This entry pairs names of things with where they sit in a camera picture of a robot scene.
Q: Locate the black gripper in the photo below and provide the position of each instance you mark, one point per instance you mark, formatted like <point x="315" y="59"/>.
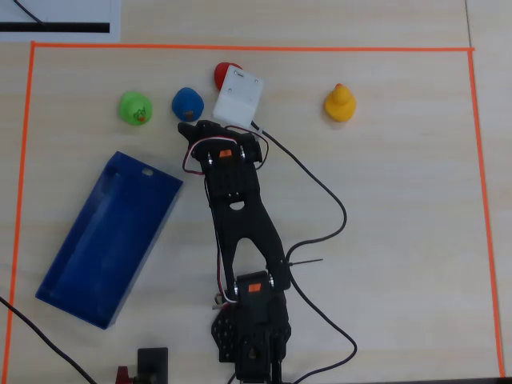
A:
<point x="189" y="131"/>

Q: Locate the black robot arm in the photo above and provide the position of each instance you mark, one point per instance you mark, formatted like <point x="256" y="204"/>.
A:
<point x="240" y="208"/>

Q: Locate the blue rubber duck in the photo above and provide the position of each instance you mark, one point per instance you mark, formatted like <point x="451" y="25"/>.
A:
<point x="187" y="102"/>

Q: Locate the green rubber duck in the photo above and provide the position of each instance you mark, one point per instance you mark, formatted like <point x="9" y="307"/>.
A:
<point x="135" y="108"/>

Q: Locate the red rubber duck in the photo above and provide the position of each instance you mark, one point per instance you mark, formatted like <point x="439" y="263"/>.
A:
<point x="221" y="74"/>

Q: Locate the blue plastic box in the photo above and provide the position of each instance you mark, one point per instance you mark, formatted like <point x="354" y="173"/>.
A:
<point x="108" y="240"/>

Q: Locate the yellow rubber duck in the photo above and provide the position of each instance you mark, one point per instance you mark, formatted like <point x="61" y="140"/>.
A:
<point x="340" y="104"/>

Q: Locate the orange tape line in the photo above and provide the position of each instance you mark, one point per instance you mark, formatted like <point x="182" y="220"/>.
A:
<point x="240" y="48"/>
<point x="485" y="200"/>
<point x="20" y="200"/>

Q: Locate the white paper with black bar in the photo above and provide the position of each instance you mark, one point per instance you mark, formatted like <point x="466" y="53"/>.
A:
<point x="80" y="16"/>

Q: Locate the black zip tie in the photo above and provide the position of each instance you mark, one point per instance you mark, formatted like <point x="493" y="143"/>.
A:
<point x="306" y="262"/>

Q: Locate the red stand knob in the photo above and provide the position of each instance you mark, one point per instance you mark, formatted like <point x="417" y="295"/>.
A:
<point x="122" y="376"/>

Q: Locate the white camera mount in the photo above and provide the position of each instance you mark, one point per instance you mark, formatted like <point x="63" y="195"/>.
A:
<point x="240" y="96"/>

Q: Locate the black camera stand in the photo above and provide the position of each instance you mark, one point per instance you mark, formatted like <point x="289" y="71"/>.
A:
<point x="153" y="362"/>

